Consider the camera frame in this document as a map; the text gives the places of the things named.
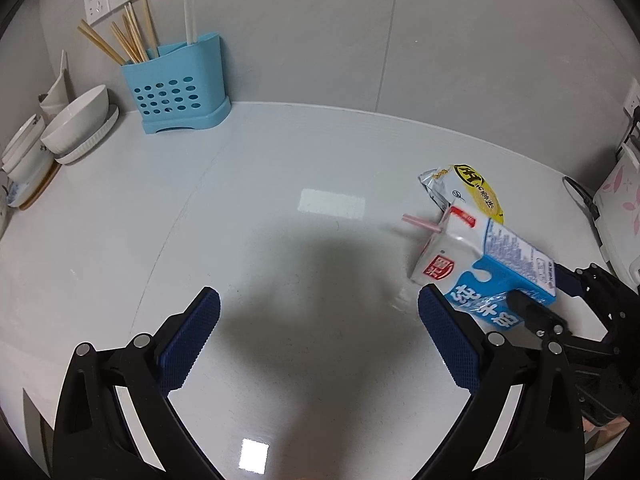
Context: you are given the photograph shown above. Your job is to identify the small patterned white bowl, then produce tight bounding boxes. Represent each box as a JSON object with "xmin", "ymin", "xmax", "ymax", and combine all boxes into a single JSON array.
[{"xmin": 0, "ymin": 169, "xmax": 24, "ymax": 209}]

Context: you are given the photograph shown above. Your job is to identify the large white bowl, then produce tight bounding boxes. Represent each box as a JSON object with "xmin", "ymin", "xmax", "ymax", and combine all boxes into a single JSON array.
[{"xmin": 41, "ymin": 85, "xmax": 110, "ymax": 159}]

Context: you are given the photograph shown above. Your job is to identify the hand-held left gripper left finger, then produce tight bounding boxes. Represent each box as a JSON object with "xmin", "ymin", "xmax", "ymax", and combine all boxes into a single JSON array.
[{"xmin": 52, "ymin": 286, "xmax": 222, "ymax": 480}]

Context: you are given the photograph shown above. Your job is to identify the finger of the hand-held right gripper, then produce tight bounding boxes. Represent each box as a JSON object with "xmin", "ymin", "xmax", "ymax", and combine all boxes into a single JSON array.
[
  {"xmin": 506, "ymin": 290, "xmax": 613, "ymax": 358},
  {"xmin": 551, "ymin": 261, "xmax": 640, "ymax": 342}
]

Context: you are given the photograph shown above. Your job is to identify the bundle of wooden chopsticks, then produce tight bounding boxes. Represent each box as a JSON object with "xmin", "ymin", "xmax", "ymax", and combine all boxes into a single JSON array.
[{"xmin": 76, "ymin": 0, "xmax": 162, "ymax": 67}]

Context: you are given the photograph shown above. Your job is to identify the person's right hand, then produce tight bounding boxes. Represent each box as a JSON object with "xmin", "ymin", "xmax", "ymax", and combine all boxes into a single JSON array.
[{"xmin": 584, "ymin": 417, "xmax": 630, "ymax": 442}]

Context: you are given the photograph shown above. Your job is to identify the white wall socket with plug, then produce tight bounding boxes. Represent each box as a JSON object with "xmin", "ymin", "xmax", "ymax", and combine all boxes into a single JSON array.
[{"xmin": 624, "ymin": 77, "xmax": 640, "ymax": 117}]

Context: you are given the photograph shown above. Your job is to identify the white ribbed plate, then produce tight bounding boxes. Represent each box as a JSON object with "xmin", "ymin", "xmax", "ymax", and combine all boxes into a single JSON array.
[{"xmin": 55, "ymin": 104, "xmax": 120, "ymax": 165}]

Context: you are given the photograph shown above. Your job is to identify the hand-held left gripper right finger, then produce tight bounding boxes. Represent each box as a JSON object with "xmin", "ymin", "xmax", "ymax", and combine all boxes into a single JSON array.
[{"xmin": 417, "ymin": 282, "xmax": 586, "ymax": 480}]

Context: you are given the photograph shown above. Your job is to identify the stack of white bowls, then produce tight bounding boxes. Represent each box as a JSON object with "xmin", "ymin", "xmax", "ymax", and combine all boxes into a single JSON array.
[{"xmin": 1, "ymin": 114, "xmax": 54, "ymax": 184}]

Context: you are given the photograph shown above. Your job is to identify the blue plastic chopstick holder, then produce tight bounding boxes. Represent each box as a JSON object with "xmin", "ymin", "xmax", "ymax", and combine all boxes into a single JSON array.
[{"xmin": 121, "ymin": 33, "xmax": 232, "ymax": 135}]

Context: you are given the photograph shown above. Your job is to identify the yellow snack packet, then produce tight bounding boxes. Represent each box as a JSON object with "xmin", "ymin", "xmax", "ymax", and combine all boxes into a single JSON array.
[{"xmin": 418, "ymin": 163, "xmax": 506, "ymax": 226}]

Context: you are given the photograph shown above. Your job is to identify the white floral rice cooker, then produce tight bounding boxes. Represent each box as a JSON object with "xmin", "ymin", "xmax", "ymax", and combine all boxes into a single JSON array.
[{"xmin": 592, "ymin": 142, "xmax": 640, "ymax": 292}]

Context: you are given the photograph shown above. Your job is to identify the blue and white milk carton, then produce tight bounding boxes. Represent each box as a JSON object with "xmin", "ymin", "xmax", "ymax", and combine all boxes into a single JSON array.
[{"xmin": 407, "ymin": 205, "xmax": 557, "ymax": 334}]

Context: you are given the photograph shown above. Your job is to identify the black power cord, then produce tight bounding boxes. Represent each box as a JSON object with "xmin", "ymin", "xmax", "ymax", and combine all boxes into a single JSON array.
[{"xmin": 562, "ymin": 176, "xmax": 601, "ymax": 222}]

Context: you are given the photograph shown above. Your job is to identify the wooden round board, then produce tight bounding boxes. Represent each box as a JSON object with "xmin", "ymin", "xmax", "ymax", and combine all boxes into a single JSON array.
[{"xmin": 19, "ymin": 161, "xmax": 62, "ymax": 210}]

